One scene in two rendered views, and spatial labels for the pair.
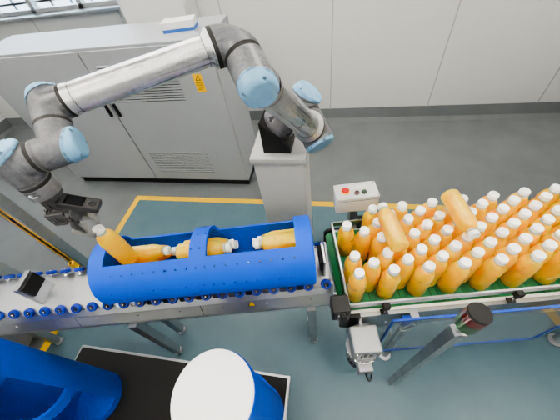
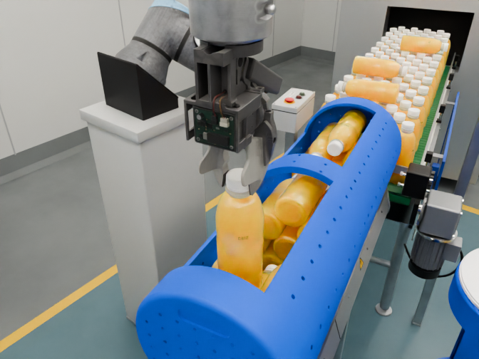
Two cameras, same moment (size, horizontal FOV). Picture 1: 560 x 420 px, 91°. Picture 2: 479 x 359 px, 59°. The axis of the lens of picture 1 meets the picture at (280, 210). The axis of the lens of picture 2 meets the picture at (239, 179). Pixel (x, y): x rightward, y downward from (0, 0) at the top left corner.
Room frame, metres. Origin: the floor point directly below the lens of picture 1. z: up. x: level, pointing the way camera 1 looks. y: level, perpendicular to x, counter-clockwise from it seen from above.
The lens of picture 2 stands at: (0.48, 1.12, 1.67)
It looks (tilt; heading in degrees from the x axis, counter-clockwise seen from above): 32 degrees down; 292
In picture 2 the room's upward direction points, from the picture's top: straight up
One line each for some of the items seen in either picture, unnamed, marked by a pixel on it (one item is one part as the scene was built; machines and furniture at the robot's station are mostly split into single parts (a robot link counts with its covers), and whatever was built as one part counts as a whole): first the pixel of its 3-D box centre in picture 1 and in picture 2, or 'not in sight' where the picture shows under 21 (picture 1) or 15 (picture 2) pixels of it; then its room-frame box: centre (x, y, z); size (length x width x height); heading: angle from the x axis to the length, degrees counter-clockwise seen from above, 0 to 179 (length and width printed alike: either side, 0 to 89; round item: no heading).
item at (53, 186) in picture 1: (42, 188); (233, 16); (0.66, 0.68, 1.59); 0.10 x 0.09 x 0.05; 175
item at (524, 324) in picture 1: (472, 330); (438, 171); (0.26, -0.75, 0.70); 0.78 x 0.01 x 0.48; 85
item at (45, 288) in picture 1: (37, 287); not in sight; (0.71, 1.18, 1.00); 0.10 x 0.04 x 0.15; 175
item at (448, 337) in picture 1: (413, 364); (445, 233); (0.19, -0.49, 0.55); 0.04 x 0.04 x 1.10; 85
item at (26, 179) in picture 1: (17, 165); not in sight; (0.66, 0.67, 1.67); 0.10 x 0.09 x 0.12; 105
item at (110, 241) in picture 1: (115, 245); (239, 238); (0.66, 0.65, 1.26); 0.07 x 0.07 x 0.19
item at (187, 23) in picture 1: (179, 24); not in sight; (2.44, 0.48, 1.48); 0.24 x 0.12 x 0.08; 82
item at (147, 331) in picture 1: (158, 338); not in sight; (0.61, 0.91, 0.31); 0.06 x 0.06 x 0.63; 85
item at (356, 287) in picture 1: (357, 284); (401, 154); (0.44, -0.25, 1.00); 0.07 x 0.07 x 0.19
